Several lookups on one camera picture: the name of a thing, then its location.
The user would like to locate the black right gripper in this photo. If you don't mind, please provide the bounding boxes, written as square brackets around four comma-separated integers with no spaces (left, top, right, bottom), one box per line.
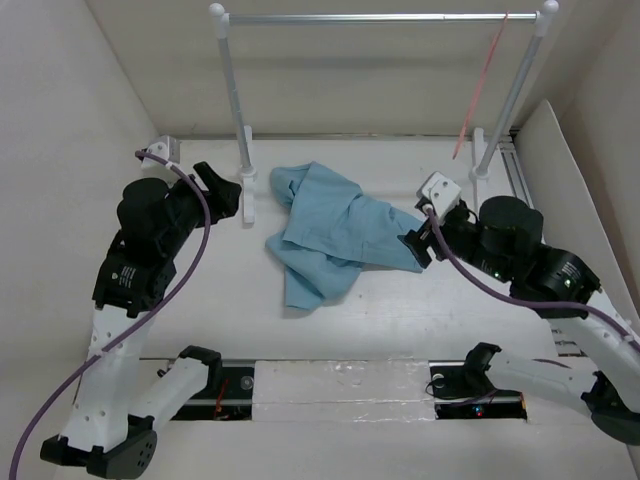
[395,201,510,281]

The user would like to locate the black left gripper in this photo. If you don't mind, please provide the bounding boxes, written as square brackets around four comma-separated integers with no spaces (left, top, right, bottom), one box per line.
[165,161,241,252]

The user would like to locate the light blue trousers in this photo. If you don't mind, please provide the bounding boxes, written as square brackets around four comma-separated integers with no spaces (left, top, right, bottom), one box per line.
[265,162,423,311]

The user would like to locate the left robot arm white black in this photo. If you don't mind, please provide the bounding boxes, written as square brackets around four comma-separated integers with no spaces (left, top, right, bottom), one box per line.
[40,162,242,479]

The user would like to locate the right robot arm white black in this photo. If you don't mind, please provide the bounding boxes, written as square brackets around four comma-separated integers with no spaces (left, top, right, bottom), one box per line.
[401,196,639,446]

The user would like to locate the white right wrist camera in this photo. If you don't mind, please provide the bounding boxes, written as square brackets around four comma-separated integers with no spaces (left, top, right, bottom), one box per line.
[416,172,462,217]

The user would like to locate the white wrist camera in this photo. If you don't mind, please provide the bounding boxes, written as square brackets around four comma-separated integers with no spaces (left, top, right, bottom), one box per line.
[416,172,462,217]
[144,135,180,164]

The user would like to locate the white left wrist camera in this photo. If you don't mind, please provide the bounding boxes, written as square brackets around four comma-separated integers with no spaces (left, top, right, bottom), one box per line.
[144,135,180,164]

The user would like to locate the white clothes rack with rail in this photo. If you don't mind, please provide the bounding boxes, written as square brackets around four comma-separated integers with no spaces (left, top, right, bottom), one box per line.
[209,1,560,225]

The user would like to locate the aluminium rail right side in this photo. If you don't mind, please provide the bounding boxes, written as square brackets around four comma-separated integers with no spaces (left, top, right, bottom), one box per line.
[499,135,535,208]

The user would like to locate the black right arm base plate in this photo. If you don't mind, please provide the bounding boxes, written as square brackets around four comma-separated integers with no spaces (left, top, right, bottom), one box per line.
[425,361,528,420]

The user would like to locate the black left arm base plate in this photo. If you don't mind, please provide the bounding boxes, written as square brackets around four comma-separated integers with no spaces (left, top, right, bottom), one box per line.
[172,360,255,421]

